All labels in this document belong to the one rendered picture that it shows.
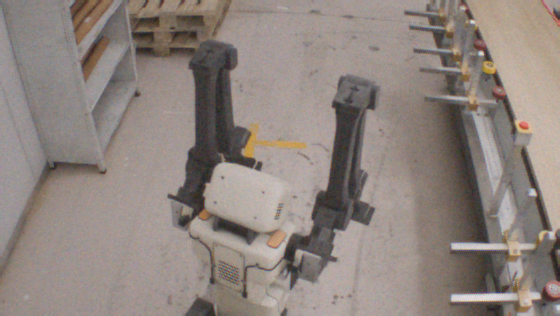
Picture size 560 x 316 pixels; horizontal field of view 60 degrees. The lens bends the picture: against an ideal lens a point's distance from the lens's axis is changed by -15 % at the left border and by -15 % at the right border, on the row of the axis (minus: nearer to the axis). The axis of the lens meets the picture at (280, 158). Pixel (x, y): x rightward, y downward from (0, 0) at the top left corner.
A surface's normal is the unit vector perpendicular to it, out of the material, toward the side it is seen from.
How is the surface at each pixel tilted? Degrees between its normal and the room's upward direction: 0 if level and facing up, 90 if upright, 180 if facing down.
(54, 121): 90
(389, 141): 0
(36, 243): 0
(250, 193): 48
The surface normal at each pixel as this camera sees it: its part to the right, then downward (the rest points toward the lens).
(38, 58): -0.09, 0.67
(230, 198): -0.33, -0.05
